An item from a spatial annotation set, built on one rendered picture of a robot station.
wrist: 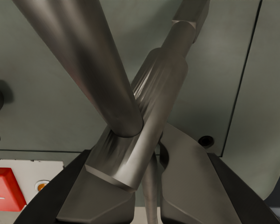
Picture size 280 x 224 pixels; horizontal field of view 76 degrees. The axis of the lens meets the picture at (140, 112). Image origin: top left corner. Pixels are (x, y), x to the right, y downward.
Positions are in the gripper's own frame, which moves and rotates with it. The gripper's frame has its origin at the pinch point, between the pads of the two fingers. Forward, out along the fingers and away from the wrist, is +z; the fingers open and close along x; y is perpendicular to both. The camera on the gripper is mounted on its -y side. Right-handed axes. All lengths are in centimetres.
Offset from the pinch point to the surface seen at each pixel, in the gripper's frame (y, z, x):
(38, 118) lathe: 1.1, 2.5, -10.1
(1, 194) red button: 10.3, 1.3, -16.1
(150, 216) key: 11.5, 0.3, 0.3
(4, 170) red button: 7.4, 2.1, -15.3
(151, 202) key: 7.2, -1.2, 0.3
